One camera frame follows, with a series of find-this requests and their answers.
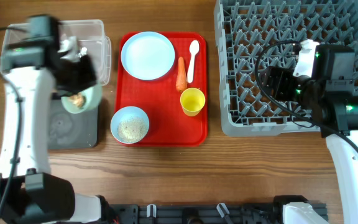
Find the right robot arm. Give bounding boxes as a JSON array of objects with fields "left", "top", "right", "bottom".
[{"left": 254, "top": 40, "right": 358, "bottom": 223}]

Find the orange carrot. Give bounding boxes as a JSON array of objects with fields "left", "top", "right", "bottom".
[{"left": 176, "top": 57, "right": 187, "bottom": 93}]

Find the brown food scrap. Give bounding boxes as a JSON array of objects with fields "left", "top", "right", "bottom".
[{"left": 68, "top": 93, "right": 86, "bottom": 108}]

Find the white plastic spoon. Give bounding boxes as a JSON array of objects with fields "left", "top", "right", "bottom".
[{"left": 187, "top": 40, "right": 200, "bottom": 83}]

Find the clear plastic bin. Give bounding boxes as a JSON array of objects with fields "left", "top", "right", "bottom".
[{"left": 2, "top": 15, "right": 111, "bottom": 86}]

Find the grey dishwasher rack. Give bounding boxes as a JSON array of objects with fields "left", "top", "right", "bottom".
[{"left": 214, "top": 0, "right": 358, "bottom": 136}]

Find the green bowl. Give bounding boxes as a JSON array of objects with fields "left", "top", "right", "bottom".
[{"left": 61, "top": 83, "right": 103, "bottom": 114}]

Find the red strawberry snack wrapper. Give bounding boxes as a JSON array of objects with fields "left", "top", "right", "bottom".
[{"left": 58, "top": 36, "right": 87, "bottom": 62}]

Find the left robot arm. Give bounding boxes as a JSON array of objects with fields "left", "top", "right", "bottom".
[{"left": 0, "top": 14, "right": 116, "bottom": 223}]

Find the large light blue plate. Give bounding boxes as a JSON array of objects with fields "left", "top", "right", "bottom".
[{"left": 121, "top": 32, "right": 175, "bottom": 81}]

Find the red serving tray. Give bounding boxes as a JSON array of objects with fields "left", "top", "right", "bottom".
[{"left": 115, "top": 32, "right": 208, "bottom": 147}]

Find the black waste tray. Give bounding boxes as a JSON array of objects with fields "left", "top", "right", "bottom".
[{"left": 48, "top": 93, "right": 99, "bottom": 150}]

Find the yellow plastic cup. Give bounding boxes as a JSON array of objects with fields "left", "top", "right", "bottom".
[{"left": 180, "top": 88, "right": 206, "bottom": 116}]

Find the light blue bowl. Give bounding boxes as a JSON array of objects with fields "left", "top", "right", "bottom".
[{"left": 110, "top": 106, "right": 150, "bottom": 144}]

